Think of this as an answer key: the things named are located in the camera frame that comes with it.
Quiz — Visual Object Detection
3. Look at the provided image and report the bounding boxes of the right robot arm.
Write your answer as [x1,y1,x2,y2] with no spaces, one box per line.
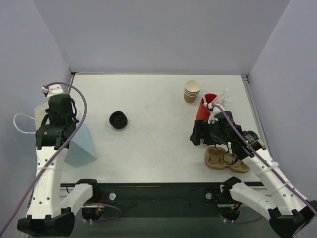
[190,111,317,238]

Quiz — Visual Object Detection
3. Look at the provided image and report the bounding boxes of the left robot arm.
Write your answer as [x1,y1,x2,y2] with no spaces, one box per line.
[17,94,101,238]

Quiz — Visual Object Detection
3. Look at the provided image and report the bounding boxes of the red straw holder cup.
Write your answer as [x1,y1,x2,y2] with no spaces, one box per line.
[196,93,217,120]

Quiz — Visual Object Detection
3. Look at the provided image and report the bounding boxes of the brown pulp cup carrier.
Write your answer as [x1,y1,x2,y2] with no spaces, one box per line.
[204,146,250,174]

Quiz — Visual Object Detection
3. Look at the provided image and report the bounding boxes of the white wrapped straws bundle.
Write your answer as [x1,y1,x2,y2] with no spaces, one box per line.
[211,88,230,105]

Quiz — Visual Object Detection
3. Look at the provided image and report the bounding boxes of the blue paper bag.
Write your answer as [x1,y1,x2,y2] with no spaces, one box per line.
[13,103,98,170]

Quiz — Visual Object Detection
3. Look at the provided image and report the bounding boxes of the stack of brown paper cups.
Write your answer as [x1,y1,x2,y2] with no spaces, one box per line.
[184,80,201,104]

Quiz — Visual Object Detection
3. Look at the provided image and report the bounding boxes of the stack of black lids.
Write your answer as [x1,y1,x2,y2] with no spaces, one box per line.
[109,111,128,129]

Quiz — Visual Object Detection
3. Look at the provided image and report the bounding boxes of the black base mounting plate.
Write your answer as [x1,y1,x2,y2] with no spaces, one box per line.
[71,182,250,224]

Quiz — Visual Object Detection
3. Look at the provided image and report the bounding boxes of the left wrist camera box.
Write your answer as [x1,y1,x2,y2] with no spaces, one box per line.
[41,84,64,98]

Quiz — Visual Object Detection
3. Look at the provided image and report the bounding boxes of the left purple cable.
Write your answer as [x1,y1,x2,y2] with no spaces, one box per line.
[0,82,122,236]

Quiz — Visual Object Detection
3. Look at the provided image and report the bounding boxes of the purple cable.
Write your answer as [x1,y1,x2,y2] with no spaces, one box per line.
[0,82,122,236]
[211,104,317,224]

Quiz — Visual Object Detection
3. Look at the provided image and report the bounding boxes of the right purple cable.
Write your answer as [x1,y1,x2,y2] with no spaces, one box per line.
[211,104,317,224]

